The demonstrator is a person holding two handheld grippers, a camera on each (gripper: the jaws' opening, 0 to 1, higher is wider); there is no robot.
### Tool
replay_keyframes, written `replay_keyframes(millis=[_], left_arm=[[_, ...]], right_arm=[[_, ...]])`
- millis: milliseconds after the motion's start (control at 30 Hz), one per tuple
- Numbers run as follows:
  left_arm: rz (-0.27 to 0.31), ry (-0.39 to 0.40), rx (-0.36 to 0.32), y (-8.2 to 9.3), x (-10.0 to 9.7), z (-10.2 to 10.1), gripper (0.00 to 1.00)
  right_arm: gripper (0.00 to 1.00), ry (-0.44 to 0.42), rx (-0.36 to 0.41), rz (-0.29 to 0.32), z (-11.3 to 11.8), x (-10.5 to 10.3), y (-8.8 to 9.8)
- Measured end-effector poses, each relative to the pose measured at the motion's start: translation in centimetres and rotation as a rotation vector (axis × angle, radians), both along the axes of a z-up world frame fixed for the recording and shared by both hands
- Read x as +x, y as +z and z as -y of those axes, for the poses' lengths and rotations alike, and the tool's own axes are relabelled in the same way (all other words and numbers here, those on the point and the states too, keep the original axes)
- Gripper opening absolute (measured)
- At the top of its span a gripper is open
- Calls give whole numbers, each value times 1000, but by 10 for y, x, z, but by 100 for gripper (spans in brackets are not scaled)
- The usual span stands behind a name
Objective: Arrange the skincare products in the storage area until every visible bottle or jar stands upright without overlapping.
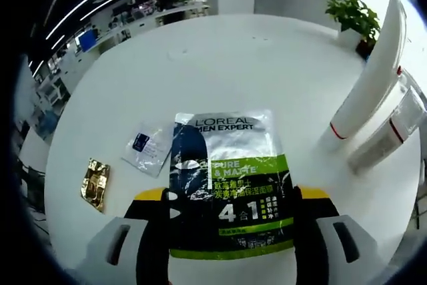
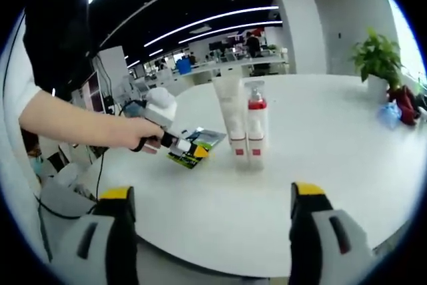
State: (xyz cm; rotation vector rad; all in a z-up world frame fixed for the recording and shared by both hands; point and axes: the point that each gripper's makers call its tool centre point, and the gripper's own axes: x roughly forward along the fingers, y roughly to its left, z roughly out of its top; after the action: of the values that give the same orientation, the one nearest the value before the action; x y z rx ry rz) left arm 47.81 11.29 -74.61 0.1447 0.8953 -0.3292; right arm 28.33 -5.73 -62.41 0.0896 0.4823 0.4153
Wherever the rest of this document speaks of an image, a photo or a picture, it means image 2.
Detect white office counter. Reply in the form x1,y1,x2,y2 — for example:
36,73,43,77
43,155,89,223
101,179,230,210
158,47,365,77
171,55,288,82

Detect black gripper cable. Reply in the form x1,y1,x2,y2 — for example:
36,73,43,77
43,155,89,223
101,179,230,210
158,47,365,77
35,99,134,262

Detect person's white shirt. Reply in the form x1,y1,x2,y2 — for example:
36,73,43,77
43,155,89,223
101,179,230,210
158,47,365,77
1,9,43,125

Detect small white skincare bottle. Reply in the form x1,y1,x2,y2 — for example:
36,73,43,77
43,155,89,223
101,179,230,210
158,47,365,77
230,127,248,170
246,127,267,170

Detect navy silver skincare sachet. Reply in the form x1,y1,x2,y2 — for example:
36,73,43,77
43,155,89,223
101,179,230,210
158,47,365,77
181,127,228,148

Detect green black skincare sachet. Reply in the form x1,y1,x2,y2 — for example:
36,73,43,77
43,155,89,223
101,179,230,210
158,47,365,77
166,146,209,171

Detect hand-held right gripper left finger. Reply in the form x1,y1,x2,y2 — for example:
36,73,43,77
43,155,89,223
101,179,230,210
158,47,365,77
49,186,139,285

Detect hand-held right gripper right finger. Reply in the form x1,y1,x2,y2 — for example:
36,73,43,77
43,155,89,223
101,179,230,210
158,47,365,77
288,182,375,285

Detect white skincare tube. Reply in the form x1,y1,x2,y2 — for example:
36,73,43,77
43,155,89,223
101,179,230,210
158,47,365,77
212,76,248,139

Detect person's left hand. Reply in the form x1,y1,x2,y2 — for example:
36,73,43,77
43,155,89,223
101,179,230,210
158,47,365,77
112,117,165,156

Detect blue crumpled bag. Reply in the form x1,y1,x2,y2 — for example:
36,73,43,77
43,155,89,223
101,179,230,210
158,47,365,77
378,103,401,129

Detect white skincare bottle red collar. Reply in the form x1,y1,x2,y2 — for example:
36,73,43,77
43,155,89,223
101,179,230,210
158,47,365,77
244,79,269,134

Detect red and blue items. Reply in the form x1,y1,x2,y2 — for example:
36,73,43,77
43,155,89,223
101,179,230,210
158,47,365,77
386,85,422,126

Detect potted green plant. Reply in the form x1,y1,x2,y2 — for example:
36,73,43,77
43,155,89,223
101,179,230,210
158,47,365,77
349,27,404,105

